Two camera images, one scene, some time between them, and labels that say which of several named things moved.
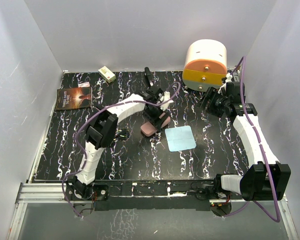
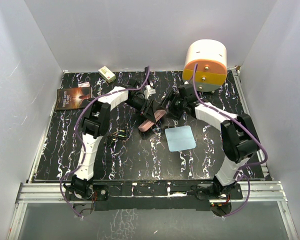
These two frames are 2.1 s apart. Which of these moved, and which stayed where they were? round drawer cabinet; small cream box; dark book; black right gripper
Moved: black right gripper
Stayed: small cream box; dark book; round drawer cabinet
